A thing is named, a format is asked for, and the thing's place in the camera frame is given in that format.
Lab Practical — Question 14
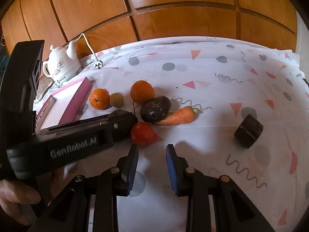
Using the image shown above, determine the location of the person's left hand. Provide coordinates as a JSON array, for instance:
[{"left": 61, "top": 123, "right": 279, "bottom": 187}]
[{"left": 0, "top": 167, "right": 68, "bottom": 226}]

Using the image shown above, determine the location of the orange carrot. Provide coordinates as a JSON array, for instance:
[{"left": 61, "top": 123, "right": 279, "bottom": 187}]
[{"left": 155, "top": 106, "right": 199, "bottom": 126}]

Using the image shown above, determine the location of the patterned white tablecloth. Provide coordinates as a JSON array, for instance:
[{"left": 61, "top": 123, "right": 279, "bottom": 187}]
[{"left": 31, "top": 36, "right": 309, "bottom": 232}]

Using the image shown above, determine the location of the orange mandarin with stem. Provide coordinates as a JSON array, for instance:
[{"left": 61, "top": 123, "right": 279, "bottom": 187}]
[{"left": 130, "top": 80, "right": 155, "bottom": 105}]

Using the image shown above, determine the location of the pink rimmed white tray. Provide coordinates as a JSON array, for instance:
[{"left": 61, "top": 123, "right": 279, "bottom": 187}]
[{"left": 36, "top": 77, "right": 92, "bottom": 132}]

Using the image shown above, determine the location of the white kettle power cord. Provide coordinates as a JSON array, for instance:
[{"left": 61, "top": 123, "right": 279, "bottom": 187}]
[{"left": 68, "top": 32, "right": 104, "bottom": 69}]

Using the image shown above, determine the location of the small pale round fruit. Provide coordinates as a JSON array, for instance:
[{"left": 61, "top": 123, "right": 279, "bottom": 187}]
[{"left": 110, "top": 93, "right": 124, "bottom": 108}]

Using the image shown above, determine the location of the red tomato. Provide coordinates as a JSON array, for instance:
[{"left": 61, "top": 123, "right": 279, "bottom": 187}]
[{"left": 130, "top": 123, "right": 155, "bottom": 147}]

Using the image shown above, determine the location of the white ceramic electric kettle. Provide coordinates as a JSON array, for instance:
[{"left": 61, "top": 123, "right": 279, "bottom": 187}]
[{"left": 42, "top": 41, "right": 81, "bottom": 85}]

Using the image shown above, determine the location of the wooden panelled cabinet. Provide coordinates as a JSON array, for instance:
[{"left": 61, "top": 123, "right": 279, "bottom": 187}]
[{"left": 1, "top": 0, "right": 297, "bottom": 59}]

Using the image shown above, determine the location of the dark avocado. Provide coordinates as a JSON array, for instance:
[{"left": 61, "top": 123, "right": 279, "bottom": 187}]
[
  {"left": 140, "top": 96, "right": 171, "bottom": 123},
  {"left": 110, "top": 109, "right": 129, "bottom": 117}
]

